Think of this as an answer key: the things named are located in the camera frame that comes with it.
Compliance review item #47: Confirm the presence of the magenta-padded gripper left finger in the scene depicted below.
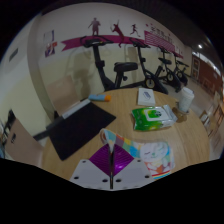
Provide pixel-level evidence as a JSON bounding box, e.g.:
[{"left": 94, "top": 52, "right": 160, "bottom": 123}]
[{"left": 69, "top": 143, "right": 113, "bottom": 191}]

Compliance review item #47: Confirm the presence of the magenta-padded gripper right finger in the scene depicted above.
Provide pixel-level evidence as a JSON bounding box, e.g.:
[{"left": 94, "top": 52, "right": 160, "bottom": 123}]
[{"left": 112, "top": 143, "right": 155, "bottom": 190}]

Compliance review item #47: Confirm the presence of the colourful checked cartoon towel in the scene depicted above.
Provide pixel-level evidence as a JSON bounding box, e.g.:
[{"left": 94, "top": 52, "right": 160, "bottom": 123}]
[{"left": 99, "top": 128, "right": 176, "bottom": 180}]

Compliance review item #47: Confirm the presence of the green wet wipes pack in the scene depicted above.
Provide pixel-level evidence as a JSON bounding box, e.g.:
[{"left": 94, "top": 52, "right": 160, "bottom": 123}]
[{"left": 131, "top": 105, "right": 178, "bottom": 132}]

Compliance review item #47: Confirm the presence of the clear glass dish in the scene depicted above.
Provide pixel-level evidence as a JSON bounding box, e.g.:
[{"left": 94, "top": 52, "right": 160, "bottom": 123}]
[{"left": 173, "top": 105, "right": 190, "bottom": 123}]

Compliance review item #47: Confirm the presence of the brown wooden chair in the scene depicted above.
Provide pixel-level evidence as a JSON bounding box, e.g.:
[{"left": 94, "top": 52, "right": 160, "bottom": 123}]
[{"left": 3, "top": 118, "right": 44, "bottom": 168}]

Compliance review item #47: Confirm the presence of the blue and orange tube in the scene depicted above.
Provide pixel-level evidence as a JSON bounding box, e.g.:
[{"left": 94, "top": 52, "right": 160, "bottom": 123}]
[{"left": 87, "top": 93, "right": 112, "bottom": 102}]

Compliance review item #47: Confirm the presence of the white tissue pack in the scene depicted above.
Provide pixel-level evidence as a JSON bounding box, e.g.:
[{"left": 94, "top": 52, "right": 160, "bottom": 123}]
[{"left": 137, "top": 87, "right": 157, "bottom": 107}]

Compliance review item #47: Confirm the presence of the white paper cup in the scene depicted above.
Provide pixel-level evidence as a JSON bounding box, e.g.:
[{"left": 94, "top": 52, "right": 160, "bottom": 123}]
[{"left": 177, "top": 87, "right": 195, "bottom": 114}]

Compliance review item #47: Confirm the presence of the black exercise bike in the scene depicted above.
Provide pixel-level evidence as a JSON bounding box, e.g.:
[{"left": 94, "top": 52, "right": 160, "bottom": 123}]
[
  {"left": 156, "top": 46, "right": 184, "bottom": 93},
  {"left": 129, "top": 37, "right": 169, "bottom": 95},
  {"left": 79, "top": 35, "right": 139, "bottom": 92},
  {"left": 173, "top": 53, "right": 190, "bottom": 87}
]

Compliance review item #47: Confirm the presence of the wall poster group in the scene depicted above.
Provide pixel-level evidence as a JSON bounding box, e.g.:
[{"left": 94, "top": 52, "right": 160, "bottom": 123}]
[{"left": 43, "top": 29, "right": 58, "bottom": 58}]

